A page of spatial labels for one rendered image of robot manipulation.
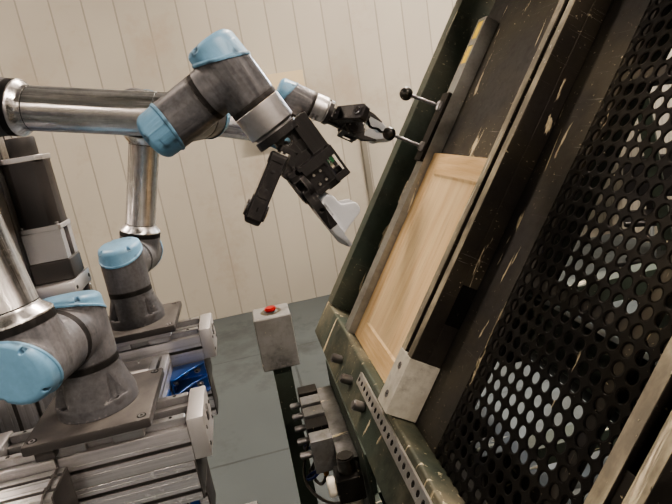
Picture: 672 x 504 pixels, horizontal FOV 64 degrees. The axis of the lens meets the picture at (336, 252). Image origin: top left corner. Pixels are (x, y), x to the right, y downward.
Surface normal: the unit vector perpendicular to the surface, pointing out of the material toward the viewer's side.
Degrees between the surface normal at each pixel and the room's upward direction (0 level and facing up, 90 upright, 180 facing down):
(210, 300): 90
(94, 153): 90
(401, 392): 90
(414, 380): 90
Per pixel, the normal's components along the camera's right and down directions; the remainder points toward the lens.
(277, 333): 0.18, 0.22
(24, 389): 0.00, 0.36
